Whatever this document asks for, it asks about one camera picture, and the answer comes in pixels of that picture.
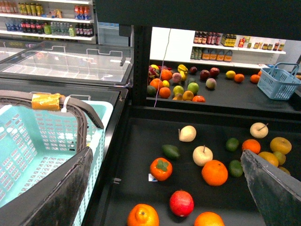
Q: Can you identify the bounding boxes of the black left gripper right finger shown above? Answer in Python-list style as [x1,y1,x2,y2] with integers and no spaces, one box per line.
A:
[240,150,301,226]

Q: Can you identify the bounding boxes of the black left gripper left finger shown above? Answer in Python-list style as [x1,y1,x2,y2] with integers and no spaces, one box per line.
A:
[0,147,93,226]

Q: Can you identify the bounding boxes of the grey basket handle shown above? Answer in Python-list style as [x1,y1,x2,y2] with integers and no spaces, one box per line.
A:
[0,90,104,153]

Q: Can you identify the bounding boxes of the black fruit display shelf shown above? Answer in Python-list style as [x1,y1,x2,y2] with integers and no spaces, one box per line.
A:
[84,0,301,226]

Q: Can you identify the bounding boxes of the orange back shelf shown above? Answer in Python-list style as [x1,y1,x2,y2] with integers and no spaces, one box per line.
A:
[234,73,245,83]

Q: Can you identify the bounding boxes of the yellow lemon back shelf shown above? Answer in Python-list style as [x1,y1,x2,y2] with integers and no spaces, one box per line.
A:
[225,70,236,79]

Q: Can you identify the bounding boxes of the peach back shelf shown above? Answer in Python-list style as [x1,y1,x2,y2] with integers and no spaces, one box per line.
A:
[206,78,217,89]

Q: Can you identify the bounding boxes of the green apple back shelf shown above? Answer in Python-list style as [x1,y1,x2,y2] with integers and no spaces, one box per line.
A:
[187,82,199,95]

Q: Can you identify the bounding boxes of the red apple back shelf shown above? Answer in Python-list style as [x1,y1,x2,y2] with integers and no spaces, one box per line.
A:
[209,67,220,78]

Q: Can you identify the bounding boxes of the left store shelf with drinks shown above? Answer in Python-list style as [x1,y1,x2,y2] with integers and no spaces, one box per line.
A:
[0,0,95,43]

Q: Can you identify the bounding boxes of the olive yellow fruit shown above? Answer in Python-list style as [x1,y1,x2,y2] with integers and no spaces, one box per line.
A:
[278,166,291,175]

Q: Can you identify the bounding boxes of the small yellow-green fruit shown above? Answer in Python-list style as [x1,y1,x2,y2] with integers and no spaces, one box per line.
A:
[273,151,286,165]

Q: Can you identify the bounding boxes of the yellow asian pear front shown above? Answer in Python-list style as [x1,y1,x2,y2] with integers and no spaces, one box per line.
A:
[258,152,279,167]

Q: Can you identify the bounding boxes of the yellow asian pear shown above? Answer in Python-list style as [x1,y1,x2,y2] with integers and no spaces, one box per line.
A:
[258,152,279,167]
[270,137,292,155]

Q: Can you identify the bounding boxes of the green lime lower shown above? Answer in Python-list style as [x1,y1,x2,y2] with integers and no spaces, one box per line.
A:
[228,160,243,178]

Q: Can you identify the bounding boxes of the green lime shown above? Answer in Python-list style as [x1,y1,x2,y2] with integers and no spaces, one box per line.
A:
[228,160,243,178]
[226,137,239,152]

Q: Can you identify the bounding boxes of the yellow asian pear back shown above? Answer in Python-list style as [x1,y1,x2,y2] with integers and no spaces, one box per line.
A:
[270,137,292,155]

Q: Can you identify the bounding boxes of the small orange tangerine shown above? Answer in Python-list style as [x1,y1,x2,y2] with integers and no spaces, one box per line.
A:
[242,139,261,154]

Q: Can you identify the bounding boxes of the large round orange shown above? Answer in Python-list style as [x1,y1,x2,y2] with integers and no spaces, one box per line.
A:
[201,160,228,186]

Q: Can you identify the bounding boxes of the white pear back right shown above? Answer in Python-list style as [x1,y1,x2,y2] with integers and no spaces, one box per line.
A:
[250,122,269,139]

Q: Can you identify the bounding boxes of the green lime upper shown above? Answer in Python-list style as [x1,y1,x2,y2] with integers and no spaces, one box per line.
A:
[226,137,239,152]

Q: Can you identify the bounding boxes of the large orange front right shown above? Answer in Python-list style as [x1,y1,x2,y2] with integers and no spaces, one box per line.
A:
[194,211,225,226]

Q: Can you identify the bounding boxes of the bumpy orange sumo citrus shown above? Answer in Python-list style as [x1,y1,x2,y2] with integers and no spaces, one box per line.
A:
[127,203,159,226]

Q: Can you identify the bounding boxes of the white apple with stem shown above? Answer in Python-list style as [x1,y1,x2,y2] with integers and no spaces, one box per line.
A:
[192,145,213,167]

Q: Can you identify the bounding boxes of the white zip tie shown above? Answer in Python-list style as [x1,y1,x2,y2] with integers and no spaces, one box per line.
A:
[61,96,70,113]

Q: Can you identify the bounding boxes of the red pomegranate apple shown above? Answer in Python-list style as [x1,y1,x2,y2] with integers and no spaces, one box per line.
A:
[169,190,194,217]

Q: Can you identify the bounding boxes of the white price tag sticker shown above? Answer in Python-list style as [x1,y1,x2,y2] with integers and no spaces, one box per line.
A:
[148,173,158,182]

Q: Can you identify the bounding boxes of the orange persimmon green calyx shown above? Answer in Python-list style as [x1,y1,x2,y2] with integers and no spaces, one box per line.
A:
[150,157,173,181]

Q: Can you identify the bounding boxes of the white pear lying sideways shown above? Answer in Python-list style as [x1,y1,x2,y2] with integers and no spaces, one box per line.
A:
[178,125,197,142]

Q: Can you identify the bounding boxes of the small blue plastic basket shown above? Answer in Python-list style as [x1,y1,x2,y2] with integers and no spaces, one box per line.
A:
[257,63,301,100]

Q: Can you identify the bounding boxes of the dark green avocado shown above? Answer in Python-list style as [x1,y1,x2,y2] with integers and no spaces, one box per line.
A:
[161,145,181,160]

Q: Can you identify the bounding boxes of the orange near blue basket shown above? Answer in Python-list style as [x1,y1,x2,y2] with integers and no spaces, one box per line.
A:
[250,74,260,84]

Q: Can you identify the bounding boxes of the dark red apple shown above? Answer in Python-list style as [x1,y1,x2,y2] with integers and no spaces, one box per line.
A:
[200,70,210,81]

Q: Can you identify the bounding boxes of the glass top freezer chest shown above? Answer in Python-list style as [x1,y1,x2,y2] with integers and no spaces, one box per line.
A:
[0,41,134,86]

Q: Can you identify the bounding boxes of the yellow starfruit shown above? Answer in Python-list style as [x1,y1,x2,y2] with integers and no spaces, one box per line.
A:
[177,64,188,81]

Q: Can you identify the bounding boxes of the yellow tape on handle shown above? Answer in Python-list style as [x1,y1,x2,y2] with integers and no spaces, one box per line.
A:
[31,93,61,111]

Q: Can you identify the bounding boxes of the white wall shelf with bottles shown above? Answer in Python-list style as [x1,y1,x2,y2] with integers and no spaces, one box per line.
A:
[190,31,286,68]

